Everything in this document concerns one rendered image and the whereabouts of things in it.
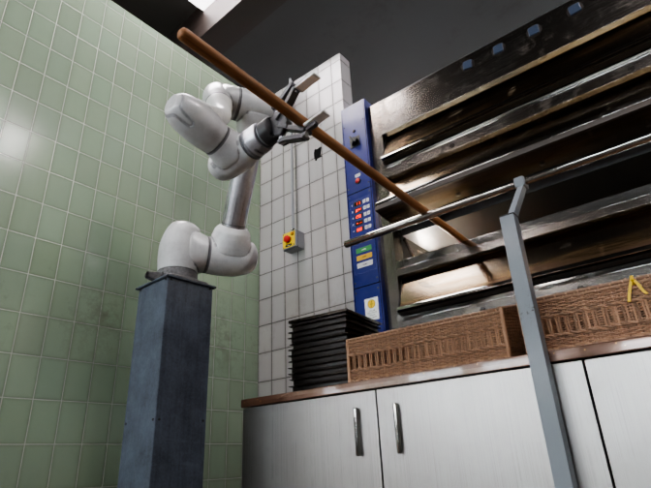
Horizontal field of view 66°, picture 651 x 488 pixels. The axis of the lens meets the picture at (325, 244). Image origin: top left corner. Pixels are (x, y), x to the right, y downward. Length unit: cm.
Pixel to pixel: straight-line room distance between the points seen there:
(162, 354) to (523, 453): 116
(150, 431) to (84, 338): 58
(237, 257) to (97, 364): 70
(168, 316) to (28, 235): 68
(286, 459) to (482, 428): 71
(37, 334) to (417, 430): 141
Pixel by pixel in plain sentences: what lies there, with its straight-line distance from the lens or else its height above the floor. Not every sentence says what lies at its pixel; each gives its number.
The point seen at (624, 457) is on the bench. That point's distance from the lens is 136.
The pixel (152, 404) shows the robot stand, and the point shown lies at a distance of 183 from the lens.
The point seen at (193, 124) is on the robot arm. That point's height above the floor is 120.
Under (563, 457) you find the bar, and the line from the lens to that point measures 133.
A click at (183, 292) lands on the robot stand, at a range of 193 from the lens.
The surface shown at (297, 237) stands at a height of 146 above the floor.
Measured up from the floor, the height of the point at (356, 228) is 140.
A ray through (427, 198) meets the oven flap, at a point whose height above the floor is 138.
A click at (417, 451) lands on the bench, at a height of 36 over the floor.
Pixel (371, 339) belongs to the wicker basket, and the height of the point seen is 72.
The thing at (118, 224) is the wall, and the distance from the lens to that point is 244.
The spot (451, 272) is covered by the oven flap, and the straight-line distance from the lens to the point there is 219.
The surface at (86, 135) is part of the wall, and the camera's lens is 255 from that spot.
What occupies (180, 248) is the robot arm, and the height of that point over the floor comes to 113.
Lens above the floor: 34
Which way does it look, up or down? 24 degrees up
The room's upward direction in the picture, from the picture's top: 3 degrees counter-clockwise
